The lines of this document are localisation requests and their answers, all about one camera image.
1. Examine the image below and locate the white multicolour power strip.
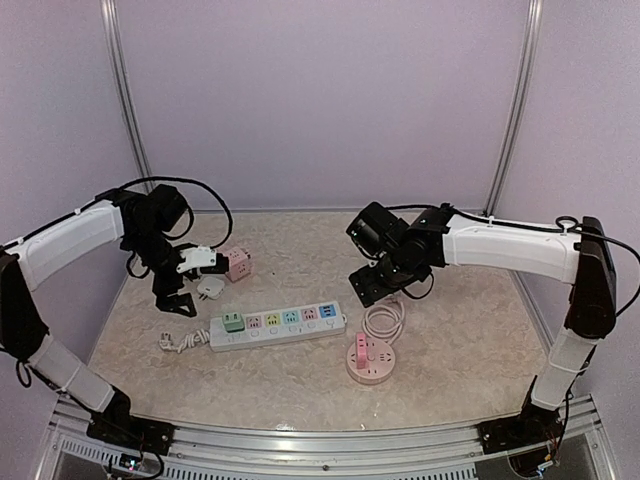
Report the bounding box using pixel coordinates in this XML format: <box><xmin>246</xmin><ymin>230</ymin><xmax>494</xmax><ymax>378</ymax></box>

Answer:
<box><xmin>209</xmin><ymin>301</ymin><xmax>347</xmax><ymax>352</ymax></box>

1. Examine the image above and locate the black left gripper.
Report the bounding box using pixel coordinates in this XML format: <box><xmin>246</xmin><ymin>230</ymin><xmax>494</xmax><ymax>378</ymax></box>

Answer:
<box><xmin>125</xmin><ymin>227</ymin><xmax>196</xmax><ymax>317</ymax></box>

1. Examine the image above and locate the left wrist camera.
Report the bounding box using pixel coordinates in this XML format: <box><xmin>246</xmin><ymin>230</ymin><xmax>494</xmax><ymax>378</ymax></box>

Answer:
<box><xmin>176</xmin><ymin>246</ymin><xmax>230</xmax><ymax>275</ymax></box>

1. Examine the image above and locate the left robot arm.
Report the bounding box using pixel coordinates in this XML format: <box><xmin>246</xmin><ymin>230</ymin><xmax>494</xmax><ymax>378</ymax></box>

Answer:
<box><xmin>1</xmin><ymin>185</ymin><xmax>196</xmax><ymax>445</ymax></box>

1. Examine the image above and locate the right aluminium corner post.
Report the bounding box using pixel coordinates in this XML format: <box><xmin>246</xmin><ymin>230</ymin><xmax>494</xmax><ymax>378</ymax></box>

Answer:
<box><xmin>483</xmin><ymin>0</ymin><xmax>544</xmax><ymax>215</ymax></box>

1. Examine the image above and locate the left aluminium corner post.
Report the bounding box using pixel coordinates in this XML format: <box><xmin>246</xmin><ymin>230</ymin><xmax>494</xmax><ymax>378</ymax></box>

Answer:
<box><xmin>100</xmin><ymin>0</ymin><xmax>152</xmax><ymax>178</ymax></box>

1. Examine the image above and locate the pink plug adapter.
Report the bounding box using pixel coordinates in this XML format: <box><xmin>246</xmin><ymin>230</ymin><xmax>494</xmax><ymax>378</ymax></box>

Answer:
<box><xmin>355</xmin><ymin>332</ymin><xmax>368</xmax><ymax>370</ymax></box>

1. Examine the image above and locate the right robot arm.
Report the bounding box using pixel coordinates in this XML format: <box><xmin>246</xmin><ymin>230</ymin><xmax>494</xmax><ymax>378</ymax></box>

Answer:
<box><xmin>346</xmin><ymin>202</ymin><xmax>616</xmax><ymax>444</ymax></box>

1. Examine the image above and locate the left black camera cable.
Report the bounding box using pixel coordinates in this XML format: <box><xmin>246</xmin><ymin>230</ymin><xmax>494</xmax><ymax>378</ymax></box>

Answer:
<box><xmin>94</xmin><ymin>175</ymin><xmax>235</xmax><ymax>251</ymax></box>

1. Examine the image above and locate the aluminium front frame rail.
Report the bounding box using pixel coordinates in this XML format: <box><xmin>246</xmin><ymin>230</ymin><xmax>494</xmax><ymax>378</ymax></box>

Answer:
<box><xmin>47</xmin><ymin>394</ymin><xmax>601</xmax><ymax>480</ymax></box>

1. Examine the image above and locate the pink cube socket adapter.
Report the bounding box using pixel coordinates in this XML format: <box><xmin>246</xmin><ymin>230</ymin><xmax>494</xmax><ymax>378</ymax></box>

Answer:
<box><xmin>223</xmin><ymin>247</ymin><xmax>252</xmax><ymax>283</ymax></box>

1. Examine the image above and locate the white small plug adapter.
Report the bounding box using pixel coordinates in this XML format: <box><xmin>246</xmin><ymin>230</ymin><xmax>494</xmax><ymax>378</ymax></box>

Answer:
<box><xmin>196</xmin><ymin>277</ymin><xmax>225</xmax><ymax>300</ymax></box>

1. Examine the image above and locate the right black camera cable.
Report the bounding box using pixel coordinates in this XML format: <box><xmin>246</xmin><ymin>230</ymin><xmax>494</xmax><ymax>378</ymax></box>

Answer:
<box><xmin>384</xmin><ymin>202</ymin><xmax>451</xmax><ymax>214</ymax></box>

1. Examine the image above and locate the pink round socket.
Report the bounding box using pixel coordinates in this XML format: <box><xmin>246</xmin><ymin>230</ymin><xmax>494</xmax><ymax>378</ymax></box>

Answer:
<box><xmin>346</xmin><ymin>337</ymin><xmax>396</xmax><ymax>385</ymax></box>

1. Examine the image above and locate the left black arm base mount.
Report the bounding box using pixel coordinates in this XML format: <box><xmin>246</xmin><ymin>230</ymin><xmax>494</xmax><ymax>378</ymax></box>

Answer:
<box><xmin>86</xmin><ymin>388</ymin><xmax>176</xmax><ymax>455</ymax></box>

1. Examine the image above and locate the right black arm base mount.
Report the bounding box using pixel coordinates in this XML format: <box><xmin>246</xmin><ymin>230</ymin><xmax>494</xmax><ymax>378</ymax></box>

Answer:
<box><xmin>476</xmin><ymin>385</ymin><xmax>563</xmax><ymax>455</ymax></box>

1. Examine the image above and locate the black camera cable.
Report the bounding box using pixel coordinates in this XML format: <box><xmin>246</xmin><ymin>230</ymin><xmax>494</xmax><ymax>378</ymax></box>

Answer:
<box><xmin>384</xmin><ymin>202</ymin><xmax>451</xmax><ymax>214</ymax></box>
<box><xmin>94</xmin><ymin>175</ymin><xmax>235</xmax><ymax>251</ymax></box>

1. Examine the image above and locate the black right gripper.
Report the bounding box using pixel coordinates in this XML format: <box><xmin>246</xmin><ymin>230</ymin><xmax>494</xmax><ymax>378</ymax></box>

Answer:
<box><xmin>348</xmin><ymin>247</ymin><xmax>420</xmax><ymax>307</ymax></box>

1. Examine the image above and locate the white power strip cord plug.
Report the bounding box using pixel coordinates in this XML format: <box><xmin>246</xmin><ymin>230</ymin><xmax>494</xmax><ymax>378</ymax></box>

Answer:
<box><xmin>158</xmin><ymin>329</ymin><xmax>210</xmax><ymax>354</ymax></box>

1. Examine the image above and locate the aluminium corner post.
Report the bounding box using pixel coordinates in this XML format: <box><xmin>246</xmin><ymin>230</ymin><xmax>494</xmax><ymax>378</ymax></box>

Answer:
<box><xmin>100</xmin><ymin>0</ymin><xmax>152</xmax><ymax>178</ymax></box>
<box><xmin>483</xmin><ymin>0</ymin><xmax>544</xmax><ymax>215</ymax></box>

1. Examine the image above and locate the green cube plug adapter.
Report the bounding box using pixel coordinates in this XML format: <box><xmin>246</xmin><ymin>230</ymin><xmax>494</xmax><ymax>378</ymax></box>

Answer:
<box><xmin>222</xmin><ymin>312</ymin><xmax>245</xmax><ymax>333</ymax></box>

